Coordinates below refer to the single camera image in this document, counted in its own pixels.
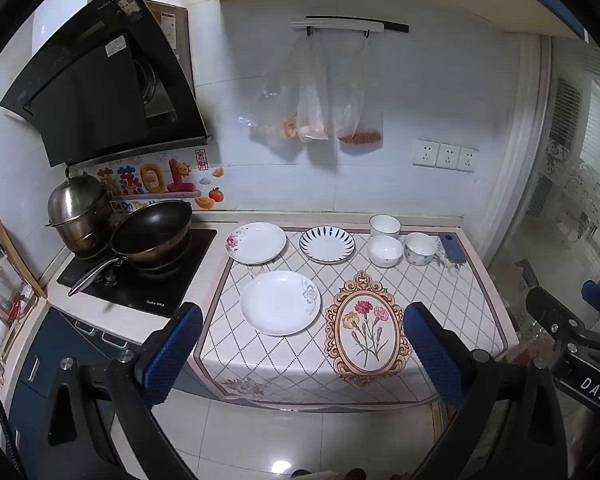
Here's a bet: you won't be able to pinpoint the plastic bag with orange food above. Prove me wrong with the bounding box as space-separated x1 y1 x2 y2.
238 39 302 139

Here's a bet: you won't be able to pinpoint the black range hood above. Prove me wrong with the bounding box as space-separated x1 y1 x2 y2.
0 0 209 166

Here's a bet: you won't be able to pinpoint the plastic bag with red dates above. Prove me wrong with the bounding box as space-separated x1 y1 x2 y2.
332 32 384 153

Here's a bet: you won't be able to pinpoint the oval floral placemat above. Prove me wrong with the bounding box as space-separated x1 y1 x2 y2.
325 271 412 387

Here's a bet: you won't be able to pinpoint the plastic bag with garlic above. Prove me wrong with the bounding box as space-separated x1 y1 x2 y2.
297 35 328 143

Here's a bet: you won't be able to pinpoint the white wall hook rail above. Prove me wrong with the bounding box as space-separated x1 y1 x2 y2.
289 15 410 34

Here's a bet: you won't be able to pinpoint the white wall sockets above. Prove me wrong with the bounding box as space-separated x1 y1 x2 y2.
412 139 480 174

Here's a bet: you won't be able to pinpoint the steel steamer pot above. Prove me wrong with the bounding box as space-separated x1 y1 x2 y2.
47 172 114 259

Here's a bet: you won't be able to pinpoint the white plate pink flowers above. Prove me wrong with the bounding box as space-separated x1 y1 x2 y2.
224 222 287 266

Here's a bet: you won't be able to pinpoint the blue smartphone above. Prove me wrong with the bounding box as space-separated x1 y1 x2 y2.
440 233 466 264

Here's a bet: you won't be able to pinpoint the white bowl dark rim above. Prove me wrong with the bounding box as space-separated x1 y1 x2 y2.
370 214 402 238

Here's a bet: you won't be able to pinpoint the white plate blue leaves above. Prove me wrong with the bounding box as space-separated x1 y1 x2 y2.
299 226 355 264

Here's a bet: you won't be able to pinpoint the blue kitchen cabinet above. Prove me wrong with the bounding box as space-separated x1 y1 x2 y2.
7 306 146 461

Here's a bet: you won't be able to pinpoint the white bowl red flowers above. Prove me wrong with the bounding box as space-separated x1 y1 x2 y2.
367 235 403 269

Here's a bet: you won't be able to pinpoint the black gas stove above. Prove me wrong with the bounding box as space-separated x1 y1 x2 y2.
81 229 216 318

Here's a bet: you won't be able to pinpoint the white bowl blue pattern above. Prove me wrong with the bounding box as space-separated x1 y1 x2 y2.
404 232 438 266

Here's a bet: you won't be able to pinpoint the colourful wall stickers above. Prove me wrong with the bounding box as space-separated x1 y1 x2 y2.
79 148 226 214

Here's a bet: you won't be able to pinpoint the white plate grey flower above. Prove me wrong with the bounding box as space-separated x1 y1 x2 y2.
239 271 322 337

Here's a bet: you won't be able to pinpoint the black wok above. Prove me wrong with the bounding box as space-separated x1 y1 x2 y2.
68 200 193 297

